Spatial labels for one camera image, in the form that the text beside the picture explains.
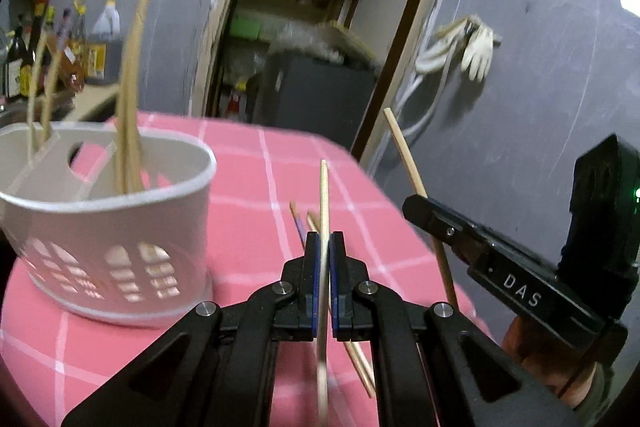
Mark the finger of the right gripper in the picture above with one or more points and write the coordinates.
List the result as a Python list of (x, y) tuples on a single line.
[(440, 219)]

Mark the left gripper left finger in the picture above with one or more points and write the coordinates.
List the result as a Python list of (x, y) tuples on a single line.
[(216, 365)]

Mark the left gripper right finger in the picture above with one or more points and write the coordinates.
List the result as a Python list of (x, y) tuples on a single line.
[(432, 365)]

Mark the thin pale wooden chopstick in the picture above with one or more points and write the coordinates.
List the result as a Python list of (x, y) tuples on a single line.
[(323, 297)]

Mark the purple banded chopstick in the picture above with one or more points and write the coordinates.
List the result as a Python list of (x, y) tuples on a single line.
[(56, 43), (300, 227)]

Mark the person's right hand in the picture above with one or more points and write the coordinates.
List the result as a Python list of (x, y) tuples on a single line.
[(547, 359)]

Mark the pink plastic utensil holder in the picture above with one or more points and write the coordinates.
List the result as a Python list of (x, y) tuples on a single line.
[(136, 259)]

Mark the dark grey cabinet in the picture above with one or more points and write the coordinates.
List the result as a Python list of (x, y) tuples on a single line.
[(304, 93)]

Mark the pink checked tablecloth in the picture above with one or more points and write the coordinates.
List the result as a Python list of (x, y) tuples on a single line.
[(264, 180)]

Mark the white rubber gloves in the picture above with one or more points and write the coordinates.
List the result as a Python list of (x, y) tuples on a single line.
[(477, 40)]

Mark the green box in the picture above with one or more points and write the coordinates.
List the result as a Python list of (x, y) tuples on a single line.
[(245, 28)]

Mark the yellow label sauce bottle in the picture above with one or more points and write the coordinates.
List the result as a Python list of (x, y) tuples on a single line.
[(29, 59)]

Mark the yellow cap bottle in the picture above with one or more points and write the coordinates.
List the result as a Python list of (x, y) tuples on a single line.
[(78, 35)]

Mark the dark soy sauce bottle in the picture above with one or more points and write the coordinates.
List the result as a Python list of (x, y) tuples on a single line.
[(14, 60)]

